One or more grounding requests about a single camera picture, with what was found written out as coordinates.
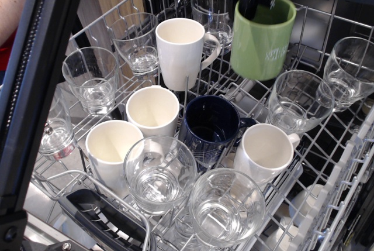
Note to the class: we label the green ceramic mug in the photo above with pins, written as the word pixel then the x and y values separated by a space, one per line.
pixel 259 45

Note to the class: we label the black robot arm beam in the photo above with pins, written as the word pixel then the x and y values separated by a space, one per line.
pixel 29 85

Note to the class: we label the white cup centre left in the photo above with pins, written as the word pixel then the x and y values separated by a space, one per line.
pixel 154 110

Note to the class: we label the clear glass back centre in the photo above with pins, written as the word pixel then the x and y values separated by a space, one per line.
pixel 213 15

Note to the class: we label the clear glass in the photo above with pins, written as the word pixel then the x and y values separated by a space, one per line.
pixel 58 140
pixel 134 39
pixel 213 15
pixel 159 172
pixel 299 101
pixel 226 207
pixel 348 71
pixel 92 74

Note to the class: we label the tall white ceramic mug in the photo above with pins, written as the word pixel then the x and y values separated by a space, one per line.
pixel 184 49

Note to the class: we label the clear glass right middle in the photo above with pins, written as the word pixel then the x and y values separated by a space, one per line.
pixel 299 101

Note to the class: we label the clear glass far right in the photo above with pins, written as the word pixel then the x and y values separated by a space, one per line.
pixel 348 71

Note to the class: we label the clear glass back left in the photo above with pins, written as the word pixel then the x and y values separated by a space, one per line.
pixel 134 39

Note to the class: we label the dark blue ceramic mug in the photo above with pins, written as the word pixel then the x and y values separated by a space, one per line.
pixel 209 126

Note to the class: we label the white mug right front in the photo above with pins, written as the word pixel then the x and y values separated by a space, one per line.
pixel 264 152

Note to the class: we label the clear glass left middle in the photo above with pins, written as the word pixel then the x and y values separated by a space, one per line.
pixel 92 74

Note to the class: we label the clear glass front centre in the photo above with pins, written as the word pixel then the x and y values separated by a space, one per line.
pixel 159 172

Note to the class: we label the white dishes lower rack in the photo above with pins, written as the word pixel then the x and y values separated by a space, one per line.
pixel 295 217

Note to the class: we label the clear glass front right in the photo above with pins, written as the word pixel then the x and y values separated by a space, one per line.
pixel 226 207

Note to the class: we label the white mug front left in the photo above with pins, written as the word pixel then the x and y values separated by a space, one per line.
pixel 107 145

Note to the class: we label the clear glass far left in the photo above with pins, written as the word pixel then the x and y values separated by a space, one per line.
pixel 58 140

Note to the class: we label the metal wire dishwasher rack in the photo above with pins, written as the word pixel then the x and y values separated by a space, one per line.
pixel 338 153

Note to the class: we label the black rack handle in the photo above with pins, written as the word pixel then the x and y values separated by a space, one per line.
pixel 112 228

